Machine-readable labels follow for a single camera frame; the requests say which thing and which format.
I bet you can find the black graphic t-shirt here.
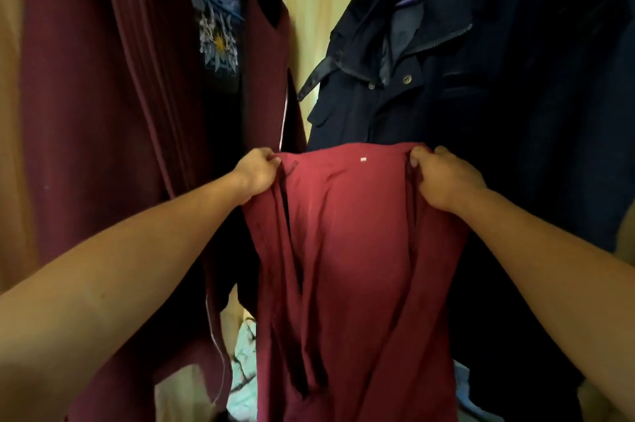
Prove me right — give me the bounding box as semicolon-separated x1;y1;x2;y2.
186;0;288;95

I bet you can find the maroon zip jacket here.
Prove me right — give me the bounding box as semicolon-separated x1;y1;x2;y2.
19;0;308;422

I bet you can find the dark navy jacket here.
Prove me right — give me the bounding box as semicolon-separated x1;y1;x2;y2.
296;0;635;422

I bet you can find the green quilted bedding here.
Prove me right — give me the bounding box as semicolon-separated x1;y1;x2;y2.
227;317;259;422

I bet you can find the dark red shirt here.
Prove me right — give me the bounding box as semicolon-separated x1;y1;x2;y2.
241;141;470;422

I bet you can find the person's left hand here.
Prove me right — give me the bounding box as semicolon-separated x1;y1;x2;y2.
230;147;282;206

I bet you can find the person's right hand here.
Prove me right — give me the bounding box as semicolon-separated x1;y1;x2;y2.
409;145;489;215

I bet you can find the person's right forearm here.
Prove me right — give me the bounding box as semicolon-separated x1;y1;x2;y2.
456;188;635;417

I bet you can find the person's left forearm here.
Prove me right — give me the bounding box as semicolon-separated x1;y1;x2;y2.
0;173;247;422

